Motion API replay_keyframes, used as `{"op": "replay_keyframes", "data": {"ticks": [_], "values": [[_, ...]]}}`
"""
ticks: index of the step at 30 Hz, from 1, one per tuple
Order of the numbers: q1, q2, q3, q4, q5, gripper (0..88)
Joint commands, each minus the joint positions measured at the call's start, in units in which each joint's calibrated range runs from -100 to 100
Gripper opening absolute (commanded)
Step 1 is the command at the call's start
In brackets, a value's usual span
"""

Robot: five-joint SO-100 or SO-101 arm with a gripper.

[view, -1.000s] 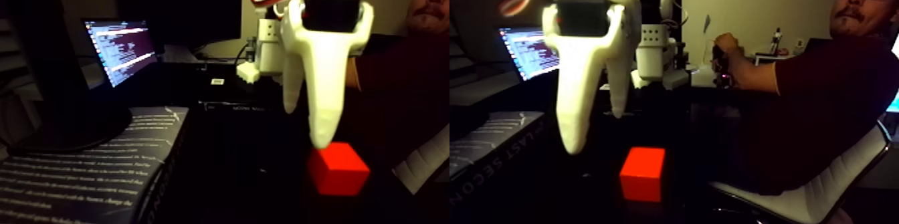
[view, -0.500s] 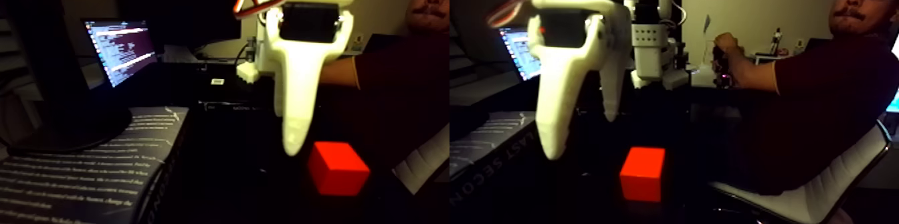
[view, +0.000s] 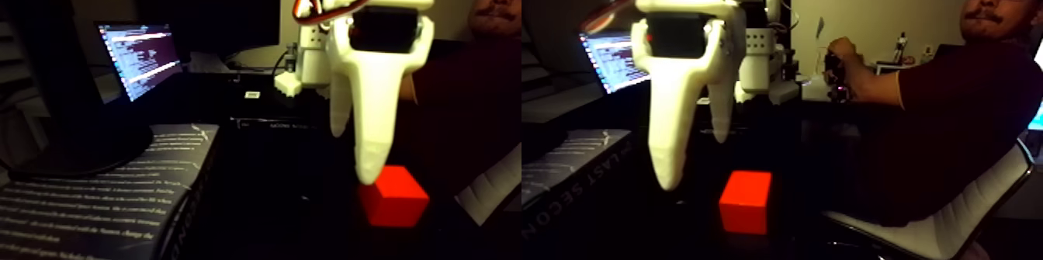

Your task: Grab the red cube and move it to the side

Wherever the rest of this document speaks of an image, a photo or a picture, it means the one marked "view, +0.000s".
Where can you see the red cube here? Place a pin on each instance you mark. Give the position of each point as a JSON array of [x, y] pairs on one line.
[[399, 204], [746, 204]]

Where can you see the dark leader arm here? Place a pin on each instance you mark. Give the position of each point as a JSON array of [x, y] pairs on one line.
[[838, 90]]

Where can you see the person's hand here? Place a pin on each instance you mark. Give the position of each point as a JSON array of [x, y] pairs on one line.
[[842, 52]]

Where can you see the open laptop lit screen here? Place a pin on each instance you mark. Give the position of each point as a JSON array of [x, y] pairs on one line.
[[607, 62], [143, 54]]

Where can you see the small white tag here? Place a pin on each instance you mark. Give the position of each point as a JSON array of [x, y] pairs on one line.
[[252, 94]]

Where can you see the person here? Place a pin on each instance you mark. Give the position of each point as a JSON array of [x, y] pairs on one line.
[[961, 131], [481, 107]]

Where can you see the black book white text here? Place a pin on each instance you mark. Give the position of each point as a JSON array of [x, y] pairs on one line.
[[98, 204], [562, 164]]

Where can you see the dark computer monitor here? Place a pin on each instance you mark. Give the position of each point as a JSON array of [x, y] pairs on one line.
[[228, 9]]

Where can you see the white desk shelf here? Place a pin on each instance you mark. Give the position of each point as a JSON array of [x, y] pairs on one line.
[[888, 66]]

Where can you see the small figurine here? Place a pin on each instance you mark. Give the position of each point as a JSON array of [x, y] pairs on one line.
[[900, 48]]

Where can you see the black monitor with round stand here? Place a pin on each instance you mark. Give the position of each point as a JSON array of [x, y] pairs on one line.
[[73, 115]]

